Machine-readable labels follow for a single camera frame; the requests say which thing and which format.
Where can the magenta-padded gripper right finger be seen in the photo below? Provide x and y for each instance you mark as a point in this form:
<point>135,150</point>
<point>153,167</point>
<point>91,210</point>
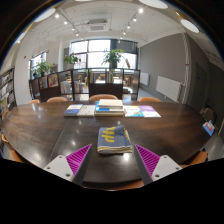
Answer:
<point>163,166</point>

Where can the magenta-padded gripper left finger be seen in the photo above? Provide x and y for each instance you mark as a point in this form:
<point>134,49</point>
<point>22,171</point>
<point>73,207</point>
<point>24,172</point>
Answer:
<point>61,166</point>

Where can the grey-blue towel with yellow letters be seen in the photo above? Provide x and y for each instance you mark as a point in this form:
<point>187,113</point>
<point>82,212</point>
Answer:
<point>113,140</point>

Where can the dark blue book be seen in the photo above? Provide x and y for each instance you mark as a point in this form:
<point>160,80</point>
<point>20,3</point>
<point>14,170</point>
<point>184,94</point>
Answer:
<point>73,110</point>

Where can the purple and white book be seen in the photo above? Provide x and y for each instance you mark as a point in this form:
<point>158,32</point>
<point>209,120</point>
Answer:
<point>148,110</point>

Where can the blue printed card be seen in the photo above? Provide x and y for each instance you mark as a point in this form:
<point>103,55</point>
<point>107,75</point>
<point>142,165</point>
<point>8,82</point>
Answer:
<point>209,127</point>

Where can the white and cyan book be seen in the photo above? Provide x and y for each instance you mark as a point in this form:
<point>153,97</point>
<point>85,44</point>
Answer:
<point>133,111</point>

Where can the bright blue book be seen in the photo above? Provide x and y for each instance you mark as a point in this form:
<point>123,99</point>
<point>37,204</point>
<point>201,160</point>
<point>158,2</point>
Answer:
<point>99,109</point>

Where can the yellow-edged book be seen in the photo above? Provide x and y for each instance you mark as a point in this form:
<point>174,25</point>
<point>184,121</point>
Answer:
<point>110,114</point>

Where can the large white radiator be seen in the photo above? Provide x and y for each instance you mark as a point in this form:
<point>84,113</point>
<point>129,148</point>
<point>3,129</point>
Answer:
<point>168,88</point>

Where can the beige book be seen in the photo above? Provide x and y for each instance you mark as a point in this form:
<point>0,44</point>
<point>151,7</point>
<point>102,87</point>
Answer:
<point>110,104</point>

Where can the dark open shelf unit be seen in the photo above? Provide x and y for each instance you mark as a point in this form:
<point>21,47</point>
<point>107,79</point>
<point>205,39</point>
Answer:
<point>106,90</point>

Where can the small white radiator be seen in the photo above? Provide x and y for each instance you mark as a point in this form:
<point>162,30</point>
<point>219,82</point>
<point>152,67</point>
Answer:
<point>144,79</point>

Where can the side window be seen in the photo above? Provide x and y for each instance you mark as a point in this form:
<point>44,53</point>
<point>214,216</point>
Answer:
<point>37,58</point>

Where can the large green potted plant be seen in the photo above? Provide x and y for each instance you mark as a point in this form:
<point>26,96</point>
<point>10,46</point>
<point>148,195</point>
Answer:
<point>113,56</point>

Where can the large black-framed window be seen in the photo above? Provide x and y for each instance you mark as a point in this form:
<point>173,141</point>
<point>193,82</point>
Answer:
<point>98,45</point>

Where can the round white ceiling lamps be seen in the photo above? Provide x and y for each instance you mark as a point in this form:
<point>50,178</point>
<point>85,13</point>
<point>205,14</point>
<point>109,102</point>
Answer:
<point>190,26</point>

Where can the ceiling air conditioner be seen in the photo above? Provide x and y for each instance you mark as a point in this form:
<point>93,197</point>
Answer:
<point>97,27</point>

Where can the ceiling spot lights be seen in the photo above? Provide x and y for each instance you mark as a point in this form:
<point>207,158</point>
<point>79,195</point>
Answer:
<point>140,10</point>

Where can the wall bookshelf with books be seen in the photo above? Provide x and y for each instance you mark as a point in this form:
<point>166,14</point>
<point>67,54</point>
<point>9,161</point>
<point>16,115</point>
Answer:
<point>7,90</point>

